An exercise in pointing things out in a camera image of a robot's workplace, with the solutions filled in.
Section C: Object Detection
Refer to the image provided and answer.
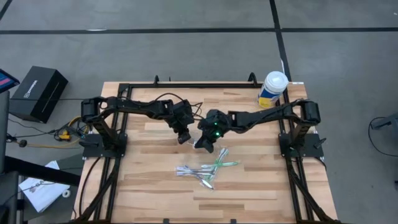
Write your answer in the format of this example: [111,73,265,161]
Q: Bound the dark grey desk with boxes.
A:
[0,90,82,224]

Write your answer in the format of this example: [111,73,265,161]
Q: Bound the blue screen monitor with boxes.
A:
[0,68,21,94]

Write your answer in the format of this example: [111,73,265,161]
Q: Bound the Lysol wipes canister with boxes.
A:
[257,70,290,109]

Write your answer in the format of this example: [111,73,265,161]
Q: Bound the white paper sheets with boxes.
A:
[17,160,72,214]

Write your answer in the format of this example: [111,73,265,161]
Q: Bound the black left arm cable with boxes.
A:
[152,91,205,121]

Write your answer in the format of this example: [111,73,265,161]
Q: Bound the black cardboard box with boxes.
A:
[9,65,69,124]

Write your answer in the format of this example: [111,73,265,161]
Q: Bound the yellow floor cable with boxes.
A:
[26,115,91,149]

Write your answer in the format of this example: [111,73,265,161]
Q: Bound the pile of bagged purple toothbrushes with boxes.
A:
[72,72,343,224]

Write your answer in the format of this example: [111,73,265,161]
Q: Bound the bagged green toothbrush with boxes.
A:
[208,147,231,182]
[200,161,240,169]

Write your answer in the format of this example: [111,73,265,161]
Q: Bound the black floor cable with plug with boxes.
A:
[6,118,63,149]

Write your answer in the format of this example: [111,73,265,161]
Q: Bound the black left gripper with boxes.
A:
[167,98,196,145]

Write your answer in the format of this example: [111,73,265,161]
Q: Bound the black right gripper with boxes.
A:
[193,108,233,154]

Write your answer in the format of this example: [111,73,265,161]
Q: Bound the black floor cable loop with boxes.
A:
[368,116,398,158]

